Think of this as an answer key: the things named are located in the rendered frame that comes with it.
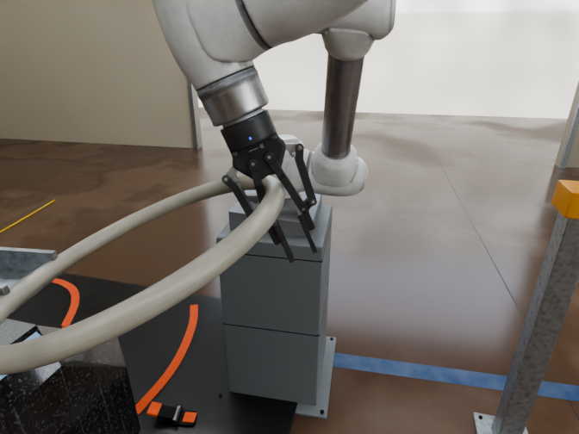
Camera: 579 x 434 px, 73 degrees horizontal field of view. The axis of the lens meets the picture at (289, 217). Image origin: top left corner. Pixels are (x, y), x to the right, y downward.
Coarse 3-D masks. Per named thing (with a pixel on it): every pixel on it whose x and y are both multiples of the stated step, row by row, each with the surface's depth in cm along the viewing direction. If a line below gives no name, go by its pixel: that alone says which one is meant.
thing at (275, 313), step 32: (320, 224) 156; (256, 256) 145; (320, 256) 140; (224, 288) 154; (256, 288) 151; (288, 288) 149; (320, 288) 146; (224, 320) 161; (256, 320) 158; (288, 320) 155; (320, 320) 154; (256, 352) 165; (288, 352) 162; (320, 352) 168; (256, 384) 173; (288, 384) 169; (320, 384) 182; (320, 416) 166
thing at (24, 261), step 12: (0, 252) 73; (12, 252) 72; (24, 252) 72; (36, 252) 71; (48, 252) 71; (0, 264) 74; (12, 264) 73; (24, 264) 73; (36, 264) 72; (0, 276) 72; (12, 276) 72; (24, 276) 72; (0, 288) 61; (12, 312) 63
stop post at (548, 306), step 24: (576, 192) 110; (576, 216) 112; (552, 240) 123; (576, 240) 116; (552, 264) 121; (576, 264) 119; (552, 288) 124; (528, 312) 136; (552, 312) 127; (528, 336) 134; (552, 336) 130; (528, 360) 136; (528, 384) 140; (504, 408) 149; (528, 408) 144; (480, 432) 160; (504, 432) 152
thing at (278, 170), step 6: (270, 156) 57; (270, 162) 57; (276, 162) 58; (276, 168) 58; (282, 168) 60; (276, 174) 58; (282, 174) 58; (282, 180) 59; (288, 180) 59; (288, 186) 59; (288, 192) 60; (294, 192) 60; (294, 198) 60; (300, 198) 60; (300, 204) 61; (300, 210) 61; (306, 210) 60
